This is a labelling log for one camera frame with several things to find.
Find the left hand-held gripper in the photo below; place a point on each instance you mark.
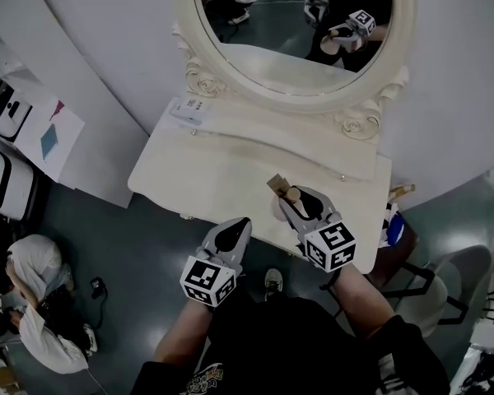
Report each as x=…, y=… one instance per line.
x=206, y=280

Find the white chair black frame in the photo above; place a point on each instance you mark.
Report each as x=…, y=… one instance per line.
x=444, y=286

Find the white dressing table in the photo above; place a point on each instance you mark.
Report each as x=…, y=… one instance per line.
x=214, y=179

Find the person's white shoe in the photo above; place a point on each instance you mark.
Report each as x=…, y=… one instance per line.
x=273, y=282

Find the black power adapter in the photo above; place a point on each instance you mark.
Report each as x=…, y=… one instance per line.
x=96, y=286

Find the person's left forearm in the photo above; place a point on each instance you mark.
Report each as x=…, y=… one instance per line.
x=181, y=335

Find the person's right forearm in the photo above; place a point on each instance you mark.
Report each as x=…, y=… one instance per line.
x=362, y=303

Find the person's black T-shirt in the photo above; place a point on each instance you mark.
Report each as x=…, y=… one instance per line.
x=292, y=344

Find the small wooden perfume bottle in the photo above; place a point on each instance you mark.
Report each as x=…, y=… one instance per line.
x=294, y=193

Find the white black-trimmed robot base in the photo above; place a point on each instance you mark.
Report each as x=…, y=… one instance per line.
x=8, y=113
x=0, y=179

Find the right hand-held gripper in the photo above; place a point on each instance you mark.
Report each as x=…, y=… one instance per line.
x=331, y=247

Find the white plastic bag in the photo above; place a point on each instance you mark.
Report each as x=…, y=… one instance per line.
x=477, y=368

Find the oval mirror white carved frame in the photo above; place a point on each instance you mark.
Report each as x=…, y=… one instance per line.
x=296, y=56

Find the white table with coloured sheets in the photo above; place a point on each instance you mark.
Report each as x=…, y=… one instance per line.
x=53, y=138

